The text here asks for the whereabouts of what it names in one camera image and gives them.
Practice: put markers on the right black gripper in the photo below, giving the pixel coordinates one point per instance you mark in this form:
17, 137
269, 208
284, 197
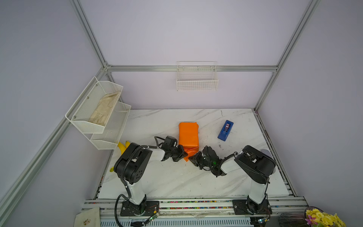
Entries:
195, 160

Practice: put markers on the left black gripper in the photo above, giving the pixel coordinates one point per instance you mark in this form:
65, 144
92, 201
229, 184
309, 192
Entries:
183, 154

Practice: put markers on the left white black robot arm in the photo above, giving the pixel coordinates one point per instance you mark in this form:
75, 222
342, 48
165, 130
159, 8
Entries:
131, 165

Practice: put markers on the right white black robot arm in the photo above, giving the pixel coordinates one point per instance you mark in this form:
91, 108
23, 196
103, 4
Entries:
258, 165

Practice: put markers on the blue tape dispenser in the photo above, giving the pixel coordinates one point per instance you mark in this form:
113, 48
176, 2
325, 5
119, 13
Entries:
223, 135

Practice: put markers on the yellow banana right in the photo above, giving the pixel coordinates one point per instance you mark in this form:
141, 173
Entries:
128, 143

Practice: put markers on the yellow banana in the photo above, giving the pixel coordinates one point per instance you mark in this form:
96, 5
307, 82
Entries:
122, 149
128, 143

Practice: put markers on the yellow banana left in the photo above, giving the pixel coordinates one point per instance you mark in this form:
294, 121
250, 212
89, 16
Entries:
122, 149

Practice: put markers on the grey round object on table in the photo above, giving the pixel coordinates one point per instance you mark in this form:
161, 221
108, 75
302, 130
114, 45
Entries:
267, 153

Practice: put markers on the beige cloth in basket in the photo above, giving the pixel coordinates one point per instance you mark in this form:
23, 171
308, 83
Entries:
104, 108

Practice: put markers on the beige cloth bag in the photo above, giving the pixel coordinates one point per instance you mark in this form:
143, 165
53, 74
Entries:
89, 218

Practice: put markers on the yellow flower bouquet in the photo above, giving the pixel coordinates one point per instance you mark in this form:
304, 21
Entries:
317, 218

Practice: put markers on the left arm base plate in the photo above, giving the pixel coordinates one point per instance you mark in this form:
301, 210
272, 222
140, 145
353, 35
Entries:
140, 209

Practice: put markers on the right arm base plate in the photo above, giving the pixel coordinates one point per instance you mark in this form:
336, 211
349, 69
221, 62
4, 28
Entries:
249, 207

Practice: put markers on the lower white wire shelf basket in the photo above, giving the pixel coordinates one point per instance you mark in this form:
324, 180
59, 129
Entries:
109, 139

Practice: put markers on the white wire shelf basket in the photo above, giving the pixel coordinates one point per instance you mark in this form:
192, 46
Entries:
83, 111
109, 139

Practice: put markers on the white wire basket on wall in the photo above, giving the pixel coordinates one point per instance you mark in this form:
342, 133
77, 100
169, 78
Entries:
196, 76

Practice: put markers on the upper white wire shelf basket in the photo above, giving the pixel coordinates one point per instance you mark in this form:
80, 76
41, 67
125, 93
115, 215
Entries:
83, 111

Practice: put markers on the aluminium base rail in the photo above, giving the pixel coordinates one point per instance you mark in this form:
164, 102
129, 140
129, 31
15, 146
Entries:
196, 212

